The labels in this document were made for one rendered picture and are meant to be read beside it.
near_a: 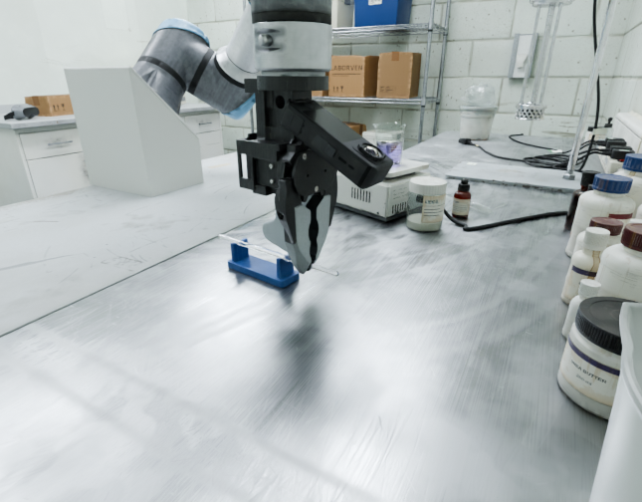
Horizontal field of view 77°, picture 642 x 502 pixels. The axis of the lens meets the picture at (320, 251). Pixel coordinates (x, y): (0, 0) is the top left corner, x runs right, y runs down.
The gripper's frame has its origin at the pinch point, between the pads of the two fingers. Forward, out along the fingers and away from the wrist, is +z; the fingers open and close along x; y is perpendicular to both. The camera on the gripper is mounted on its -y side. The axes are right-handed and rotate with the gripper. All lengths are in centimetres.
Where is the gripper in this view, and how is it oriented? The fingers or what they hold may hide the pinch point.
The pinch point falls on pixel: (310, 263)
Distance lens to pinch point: 46.7
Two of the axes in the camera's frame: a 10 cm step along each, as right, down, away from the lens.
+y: -8.0, -2.5, 5.4
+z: -0.1, 9.1, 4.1
